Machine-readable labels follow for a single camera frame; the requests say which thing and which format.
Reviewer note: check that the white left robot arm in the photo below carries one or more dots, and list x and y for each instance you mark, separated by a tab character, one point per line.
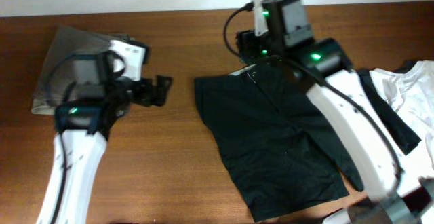
89	91

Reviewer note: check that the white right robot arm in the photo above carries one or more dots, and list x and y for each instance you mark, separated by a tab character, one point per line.
339	95

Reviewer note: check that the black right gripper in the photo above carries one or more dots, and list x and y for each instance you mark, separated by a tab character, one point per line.
245	44

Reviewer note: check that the white t-shirt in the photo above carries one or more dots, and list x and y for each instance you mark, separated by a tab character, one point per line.
409	94

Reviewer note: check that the folded grey shorts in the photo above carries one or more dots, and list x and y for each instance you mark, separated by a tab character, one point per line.
66	41

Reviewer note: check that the black shorts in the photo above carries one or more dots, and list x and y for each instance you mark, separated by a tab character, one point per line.
280	151

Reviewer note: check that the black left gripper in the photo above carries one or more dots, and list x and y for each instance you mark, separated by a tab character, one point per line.
146	90

